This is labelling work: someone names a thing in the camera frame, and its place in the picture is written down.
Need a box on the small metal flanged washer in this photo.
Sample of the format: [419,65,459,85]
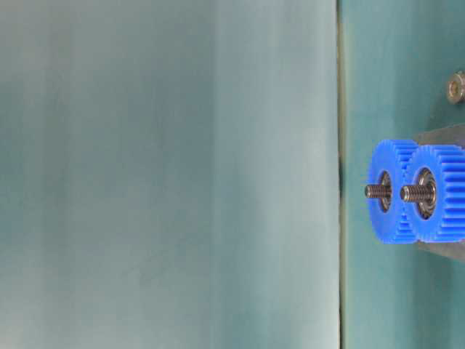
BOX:
[446,71,465,105]

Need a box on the far threaded steel shaft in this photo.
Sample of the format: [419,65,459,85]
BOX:
[365,184,392,199]

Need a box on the threaded steel shaft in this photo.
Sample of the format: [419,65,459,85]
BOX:
[400,185,434,202]
[365,184,392,199]

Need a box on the near threaded steel shaft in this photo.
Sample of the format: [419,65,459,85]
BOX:
[400,185,434,202]

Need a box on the far blue plastic gear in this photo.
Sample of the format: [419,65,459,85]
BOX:
[366,140,419,244]

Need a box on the blue plastic gear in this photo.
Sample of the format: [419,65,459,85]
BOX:
[405,145,464,243]
[366,140,419,244]

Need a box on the near blue plastic gear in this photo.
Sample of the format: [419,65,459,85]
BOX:
[405,145,464,243]

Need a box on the grey metal base plate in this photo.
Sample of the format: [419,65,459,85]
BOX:
[414,124,464,262]

